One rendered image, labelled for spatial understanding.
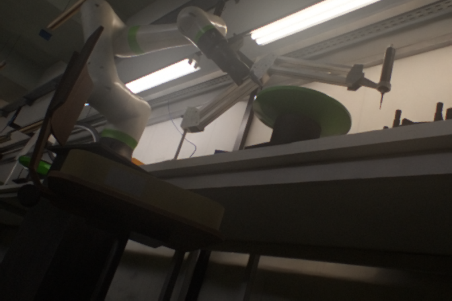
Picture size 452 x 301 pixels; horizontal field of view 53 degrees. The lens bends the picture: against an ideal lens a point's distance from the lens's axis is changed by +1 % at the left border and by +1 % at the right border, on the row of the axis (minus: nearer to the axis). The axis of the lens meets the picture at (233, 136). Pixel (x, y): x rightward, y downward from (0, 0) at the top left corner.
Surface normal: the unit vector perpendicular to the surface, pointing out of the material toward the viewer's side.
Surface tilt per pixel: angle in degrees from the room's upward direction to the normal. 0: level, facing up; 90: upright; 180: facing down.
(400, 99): 90
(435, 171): 90
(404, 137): 90
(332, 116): 157
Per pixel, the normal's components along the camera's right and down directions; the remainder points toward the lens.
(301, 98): -0.29, 0.62
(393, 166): -0.68, -0.48
